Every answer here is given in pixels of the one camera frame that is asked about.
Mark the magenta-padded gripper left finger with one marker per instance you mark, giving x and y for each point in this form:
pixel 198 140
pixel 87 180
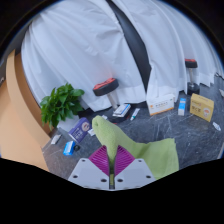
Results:
pixel 90 173

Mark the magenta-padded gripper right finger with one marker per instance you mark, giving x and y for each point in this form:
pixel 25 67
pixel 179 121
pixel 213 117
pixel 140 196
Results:
pixel 135 171

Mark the light green towel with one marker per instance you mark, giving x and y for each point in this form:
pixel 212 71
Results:
pixel 150 155

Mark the small white card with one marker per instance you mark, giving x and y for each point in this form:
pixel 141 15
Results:
pixel 91 132

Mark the purple cardboard box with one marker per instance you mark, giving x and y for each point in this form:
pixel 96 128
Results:
pixel 80 130

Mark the flat white remote-like bar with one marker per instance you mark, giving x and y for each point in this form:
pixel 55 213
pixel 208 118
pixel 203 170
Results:
pixel 56 139

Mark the white tube with teal cap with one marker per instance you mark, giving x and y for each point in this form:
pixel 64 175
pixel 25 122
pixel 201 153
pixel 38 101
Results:
pixel 134 114

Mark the white and blue flat box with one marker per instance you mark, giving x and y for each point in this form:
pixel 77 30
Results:
pixel 121 110

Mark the white box with orange print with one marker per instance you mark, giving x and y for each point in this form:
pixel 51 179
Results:
pixel 160 105

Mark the green potted plant white pot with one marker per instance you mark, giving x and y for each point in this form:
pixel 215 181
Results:
pixel 61 103

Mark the small blue and white box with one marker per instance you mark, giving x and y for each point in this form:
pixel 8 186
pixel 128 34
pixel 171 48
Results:
pixel 182 106

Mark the red-topped black stool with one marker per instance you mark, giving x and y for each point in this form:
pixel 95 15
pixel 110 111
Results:
pixel 192 75
pixel 106 87

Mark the yellow cardboard box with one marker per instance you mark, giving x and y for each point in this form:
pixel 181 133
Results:
pixel 201 106

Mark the small white tube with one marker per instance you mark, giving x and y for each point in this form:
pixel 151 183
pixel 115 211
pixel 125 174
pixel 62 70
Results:
pixel 216 126

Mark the small purple packet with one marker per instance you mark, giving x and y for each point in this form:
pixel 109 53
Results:
pixel 222 92

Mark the white curtain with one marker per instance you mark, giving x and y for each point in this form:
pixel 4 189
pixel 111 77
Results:
pixel 83 43
pixel 173 43

